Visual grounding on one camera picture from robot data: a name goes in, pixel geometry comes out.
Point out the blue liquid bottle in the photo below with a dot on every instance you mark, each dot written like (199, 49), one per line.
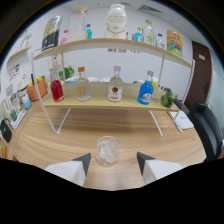
(145, 93)

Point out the clear bottle with green cap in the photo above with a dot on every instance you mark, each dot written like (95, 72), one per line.
(148, 33)

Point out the clear bottle with red label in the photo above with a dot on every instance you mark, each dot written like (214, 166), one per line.
(115, 90)

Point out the light blue bottle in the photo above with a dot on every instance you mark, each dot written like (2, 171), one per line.
(138, 36)

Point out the brown door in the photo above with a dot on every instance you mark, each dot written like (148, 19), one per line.
(199, 76)

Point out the white-framed wooden two-tier rack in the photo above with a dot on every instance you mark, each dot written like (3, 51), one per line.
(100, 95)

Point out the tall clear bottle cork lid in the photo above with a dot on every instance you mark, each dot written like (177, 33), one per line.
(78, 26)

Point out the clear bottle with blue cap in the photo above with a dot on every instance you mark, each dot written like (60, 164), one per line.
(160, 41)

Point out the wooden wall shelf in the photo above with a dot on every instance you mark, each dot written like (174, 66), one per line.
(20, 52)

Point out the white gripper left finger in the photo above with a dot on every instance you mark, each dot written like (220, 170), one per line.
(71, 170)

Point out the pink bottle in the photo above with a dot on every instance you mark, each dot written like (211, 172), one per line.
(64, 39)

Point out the green cup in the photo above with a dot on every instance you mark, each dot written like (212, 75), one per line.
(13, 115)

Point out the teal bottle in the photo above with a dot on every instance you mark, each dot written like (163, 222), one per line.
(89, 32)

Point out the white bowl with blue pattern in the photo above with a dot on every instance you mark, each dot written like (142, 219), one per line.
(71, 80)

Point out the plain white bowl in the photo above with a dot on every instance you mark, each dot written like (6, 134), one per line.
(93, 79)

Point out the white notebook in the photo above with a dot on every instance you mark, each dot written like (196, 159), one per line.
(182, 120)

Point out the large white milk bottle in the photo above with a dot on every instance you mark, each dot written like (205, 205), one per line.
(116, 23)

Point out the green potted plant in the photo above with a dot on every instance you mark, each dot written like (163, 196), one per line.
(68, 71)

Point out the ceiling air vent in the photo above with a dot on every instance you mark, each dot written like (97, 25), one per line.
(150, 9)

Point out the red liquid bottle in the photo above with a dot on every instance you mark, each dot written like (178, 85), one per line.
(57, 91)

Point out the clear glass with ice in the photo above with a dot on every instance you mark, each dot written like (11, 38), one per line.
(107, 151)

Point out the black sofa chair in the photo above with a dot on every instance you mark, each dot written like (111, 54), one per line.
(206, 130)

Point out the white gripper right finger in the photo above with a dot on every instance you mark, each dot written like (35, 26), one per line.
(156, 168)

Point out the white scale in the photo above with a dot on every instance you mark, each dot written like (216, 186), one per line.
(19, 120)

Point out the black and yellow can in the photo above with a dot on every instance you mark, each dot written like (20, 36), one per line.
(51, 33)

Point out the orange basket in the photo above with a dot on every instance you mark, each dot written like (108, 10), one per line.
(35, 91)

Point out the black kettle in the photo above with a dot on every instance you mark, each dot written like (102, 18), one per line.
(5, 131)

